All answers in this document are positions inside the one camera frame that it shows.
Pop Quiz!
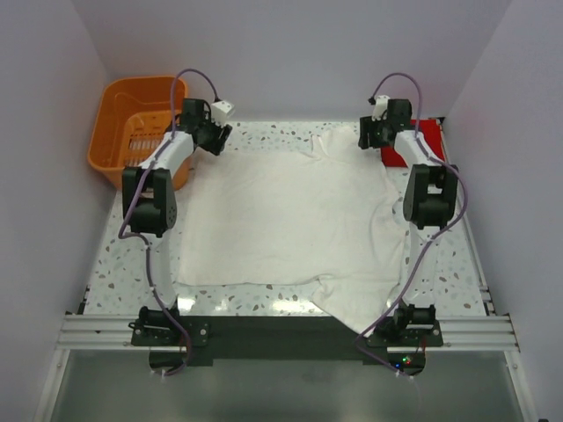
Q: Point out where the white t shirt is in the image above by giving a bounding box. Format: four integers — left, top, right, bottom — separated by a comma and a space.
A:
177, 126, 406, 331

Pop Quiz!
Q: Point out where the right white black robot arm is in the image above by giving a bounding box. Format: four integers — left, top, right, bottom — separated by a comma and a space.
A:
358, 95, 458, 325

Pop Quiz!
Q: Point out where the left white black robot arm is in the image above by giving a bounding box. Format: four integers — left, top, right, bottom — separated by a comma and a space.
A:
118, 98, 235, 314

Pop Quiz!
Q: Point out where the red folded t shirt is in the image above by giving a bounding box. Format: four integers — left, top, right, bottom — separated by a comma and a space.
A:
381, 119, 445, 168

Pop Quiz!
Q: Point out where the orange plastic basket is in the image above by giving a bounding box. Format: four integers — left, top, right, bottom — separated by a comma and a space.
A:
88, 76, 174, 191

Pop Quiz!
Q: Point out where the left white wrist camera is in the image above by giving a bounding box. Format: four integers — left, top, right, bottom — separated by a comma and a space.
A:
210, 100, 235, 127

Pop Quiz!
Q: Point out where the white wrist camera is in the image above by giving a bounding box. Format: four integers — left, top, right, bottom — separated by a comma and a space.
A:
210, 100, 235, 127
369, 95, 391, 121

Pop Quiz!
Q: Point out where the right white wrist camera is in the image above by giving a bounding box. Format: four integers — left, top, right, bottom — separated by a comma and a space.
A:
369, 95, 391, 121

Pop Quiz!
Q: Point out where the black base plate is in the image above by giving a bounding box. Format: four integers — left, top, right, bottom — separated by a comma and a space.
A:
128, 309, 444, 375

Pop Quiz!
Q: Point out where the aluminium rail frame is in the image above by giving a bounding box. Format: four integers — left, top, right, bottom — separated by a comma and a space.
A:
34, 282, 539, 421

